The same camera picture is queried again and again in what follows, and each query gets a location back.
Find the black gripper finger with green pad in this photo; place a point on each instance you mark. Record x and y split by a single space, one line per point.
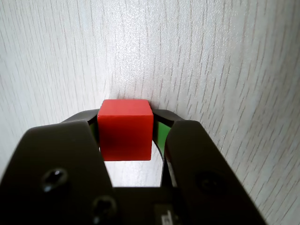
58 152
199 159

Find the red wooden cube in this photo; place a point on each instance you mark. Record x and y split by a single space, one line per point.
125 133

